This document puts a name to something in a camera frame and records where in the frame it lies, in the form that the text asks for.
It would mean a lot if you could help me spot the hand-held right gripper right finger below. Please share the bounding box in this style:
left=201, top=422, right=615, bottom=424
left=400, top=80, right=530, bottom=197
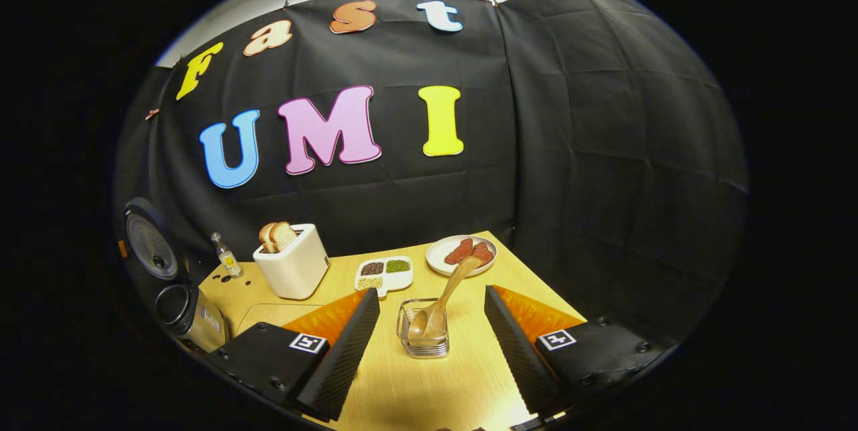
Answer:
left=484, top=285, right=664, bottom=415

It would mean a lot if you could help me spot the white divided grain dish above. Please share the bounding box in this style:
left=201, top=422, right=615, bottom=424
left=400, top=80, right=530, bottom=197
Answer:
left=355, top=255, right=414, bottom=298

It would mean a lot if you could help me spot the white round plate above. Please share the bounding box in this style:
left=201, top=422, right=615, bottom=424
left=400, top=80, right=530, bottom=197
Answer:
left=426, top=235, right=498, bottom=277

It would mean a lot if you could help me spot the wooden spoon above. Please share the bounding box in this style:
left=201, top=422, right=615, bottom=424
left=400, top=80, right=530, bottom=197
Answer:
left=408, top=255, right=482, bottom=341

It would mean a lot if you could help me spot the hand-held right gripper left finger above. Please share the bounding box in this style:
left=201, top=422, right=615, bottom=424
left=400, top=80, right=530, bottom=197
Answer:
left=208, top=288, right=381, bottom=422

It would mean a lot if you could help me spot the white toaster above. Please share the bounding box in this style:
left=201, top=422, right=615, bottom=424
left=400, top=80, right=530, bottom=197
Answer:
left=253, top=223, right=330, bottom=300

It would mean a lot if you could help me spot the small glass bottle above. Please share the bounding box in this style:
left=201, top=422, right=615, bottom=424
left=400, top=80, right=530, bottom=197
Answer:
left=211, top=232, right=243, bottom=279

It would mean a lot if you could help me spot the clear chopstick holder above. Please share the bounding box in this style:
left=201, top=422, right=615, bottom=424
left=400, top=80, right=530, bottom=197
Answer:
left=396, top=298, right=450, bottom=359

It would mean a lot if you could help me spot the dark rice cooker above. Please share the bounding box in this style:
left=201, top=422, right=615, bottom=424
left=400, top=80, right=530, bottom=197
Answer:
left=122, top=196, right=232, bottom=353

